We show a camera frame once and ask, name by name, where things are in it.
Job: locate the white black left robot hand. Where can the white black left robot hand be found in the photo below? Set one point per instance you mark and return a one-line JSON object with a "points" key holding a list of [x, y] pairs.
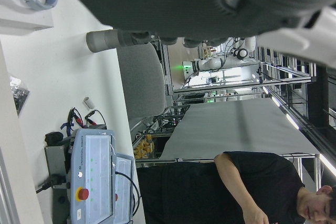
{"points": [[170, 3]]}

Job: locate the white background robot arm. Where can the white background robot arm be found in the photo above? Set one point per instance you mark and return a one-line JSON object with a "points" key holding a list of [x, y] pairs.
{"points": [[210, 62]]}

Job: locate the white cardboard box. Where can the white cardboard box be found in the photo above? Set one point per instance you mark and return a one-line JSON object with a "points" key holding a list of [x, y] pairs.
{"points": [[23, 23]]}

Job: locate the grey office chair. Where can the grey office chair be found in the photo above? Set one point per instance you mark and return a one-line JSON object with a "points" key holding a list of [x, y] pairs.
{"points": [[141, 82]]}

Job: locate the small white tube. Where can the small white tube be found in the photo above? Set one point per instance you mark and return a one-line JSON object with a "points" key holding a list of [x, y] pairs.
{"points": [[89, 102]]}

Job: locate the grey fabric sheet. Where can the grey fabric sheet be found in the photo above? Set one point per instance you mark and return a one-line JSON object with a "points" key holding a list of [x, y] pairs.
{"points": [[236, 127]]}

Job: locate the red black clip leads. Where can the red black clip leads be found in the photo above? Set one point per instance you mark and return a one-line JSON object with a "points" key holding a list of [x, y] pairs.
{"points": [[92, 121]]}

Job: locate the crate of yellow items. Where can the crate of yellow items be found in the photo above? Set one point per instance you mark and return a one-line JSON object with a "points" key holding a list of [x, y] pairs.
{"points": [[144, 148]]}

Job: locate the clear bag of screws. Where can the clear bag of screws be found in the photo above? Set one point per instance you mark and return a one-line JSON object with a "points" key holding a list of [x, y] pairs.
{"points": [[19, 95]]}

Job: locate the black plug adapter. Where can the black plug adapter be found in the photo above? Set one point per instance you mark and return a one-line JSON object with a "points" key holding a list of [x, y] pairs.
{"points": [[54, 138]]}

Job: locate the grey-blue teach pendant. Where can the grey-blue teach pendant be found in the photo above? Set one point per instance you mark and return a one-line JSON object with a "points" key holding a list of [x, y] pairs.
{"points": [[124, 190], [98, 176]]}

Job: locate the person in black shirt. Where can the person in black shirt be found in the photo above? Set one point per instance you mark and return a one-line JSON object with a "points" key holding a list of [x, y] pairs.
{"points": [[202, 192]]}

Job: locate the metal power supply unit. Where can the metal power supply unit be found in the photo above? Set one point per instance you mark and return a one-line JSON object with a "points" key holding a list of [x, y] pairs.
{"points": [[57, 166]]}

